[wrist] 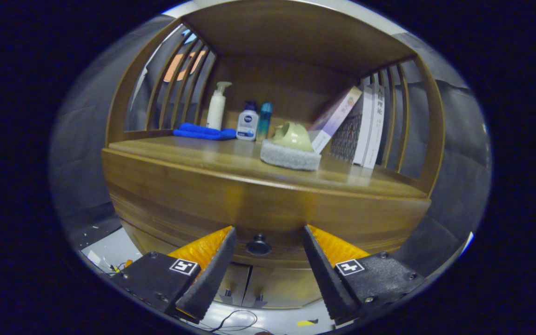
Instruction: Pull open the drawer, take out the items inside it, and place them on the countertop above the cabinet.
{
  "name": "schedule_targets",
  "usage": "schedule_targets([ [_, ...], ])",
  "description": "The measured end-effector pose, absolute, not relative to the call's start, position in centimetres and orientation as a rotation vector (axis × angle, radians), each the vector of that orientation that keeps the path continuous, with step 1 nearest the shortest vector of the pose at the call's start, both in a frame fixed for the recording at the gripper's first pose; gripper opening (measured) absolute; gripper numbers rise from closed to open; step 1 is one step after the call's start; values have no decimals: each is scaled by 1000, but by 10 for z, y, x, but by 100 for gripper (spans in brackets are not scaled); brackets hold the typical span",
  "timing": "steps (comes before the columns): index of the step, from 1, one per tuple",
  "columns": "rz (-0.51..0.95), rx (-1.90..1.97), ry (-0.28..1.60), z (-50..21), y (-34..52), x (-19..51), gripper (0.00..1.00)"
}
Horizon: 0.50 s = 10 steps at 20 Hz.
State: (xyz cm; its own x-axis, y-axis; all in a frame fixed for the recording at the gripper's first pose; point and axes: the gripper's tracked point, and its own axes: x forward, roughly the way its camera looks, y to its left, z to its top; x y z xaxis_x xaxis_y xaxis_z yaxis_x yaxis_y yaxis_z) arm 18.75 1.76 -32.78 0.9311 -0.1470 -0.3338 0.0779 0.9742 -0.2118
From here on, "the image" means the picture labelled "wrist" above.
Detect white pump bottle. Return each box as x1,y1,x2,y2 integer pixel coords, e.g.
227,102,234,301
207,81,233,131

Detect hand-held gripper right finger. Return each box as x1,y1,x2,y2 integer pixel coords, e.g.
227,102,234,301
302,224,427,325

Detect brown wooden cabinet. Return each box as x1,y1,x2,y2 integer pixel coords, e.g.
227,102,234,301
102,0,446,310

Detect white lotion bottle blue cap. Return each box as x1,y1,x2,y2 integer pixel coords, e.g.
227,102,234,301
236,100,260,141

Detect wooden drawer with knob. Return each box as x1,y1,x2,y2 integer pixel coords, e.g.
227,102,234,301
102,149,431,269

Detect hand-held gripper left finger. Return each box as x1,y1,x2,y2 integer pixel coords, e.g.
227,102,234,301
110,226,238,324

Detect blue folded cloth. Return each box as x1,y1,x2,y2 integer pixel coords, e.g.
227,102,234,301
172,122,237,141

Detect green scrub brush grey sponge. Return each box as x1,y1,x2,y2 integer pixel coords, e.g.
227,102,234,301
260,121,322,172

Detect slim teal bottle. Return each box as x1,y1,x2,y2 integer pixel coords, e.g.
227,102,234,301
256,102,274,142

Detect plain white book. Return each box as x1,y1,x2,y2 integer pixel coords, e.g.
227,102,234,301
353,84,374,166

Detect white book black lettering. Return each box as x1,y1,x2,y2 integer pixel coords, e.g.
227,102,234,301
363,86,386,169

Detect purple and white box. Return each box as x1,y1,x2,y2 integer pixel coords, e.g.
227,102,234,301
308,86,363,154

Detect wooden cabinet door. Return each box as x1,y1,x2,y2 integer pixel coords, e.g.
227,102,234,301
214,263,252,308
249,266,324,310

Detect wooden countertop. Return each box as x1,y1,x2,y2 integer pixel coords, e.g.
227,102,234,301
107,135,429,200

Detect black floor cables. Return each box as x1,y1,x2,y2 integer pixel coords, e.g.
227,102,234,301
201,309,259,333

